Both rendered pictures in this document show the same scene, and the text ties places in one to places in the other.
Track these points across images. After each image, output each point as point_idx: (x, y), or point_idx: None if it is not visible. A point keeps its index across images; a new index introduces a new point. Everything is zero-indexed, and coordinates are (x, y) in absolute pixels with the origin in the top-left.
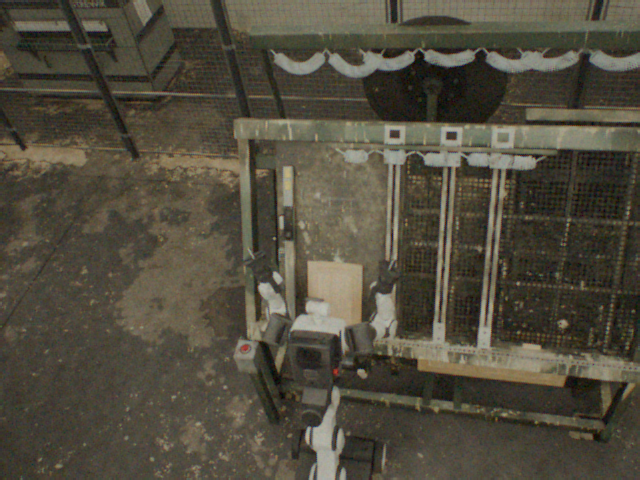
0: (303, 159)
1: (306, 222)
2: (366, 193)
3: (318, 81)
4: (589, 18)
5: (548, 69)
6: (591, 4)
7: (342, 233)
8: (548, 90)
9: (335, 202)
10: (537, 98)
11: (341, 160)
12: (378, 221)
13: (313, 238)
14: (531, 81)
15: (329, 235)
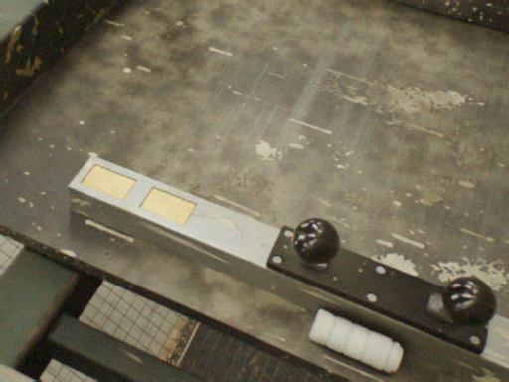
0: (92, 138)
1: (385, 242)
2: (314, 28)
3: None
4: (161, 327)
5: (201, 364)
6: (145, 316)
7: (463, 136)
8: (230, 355)
9: (319, 110)
10: (236, 366)
11: (167, 44)
12: (427, 33)
13: (478, 247)
14: (208, 380)
15: (468, 181)
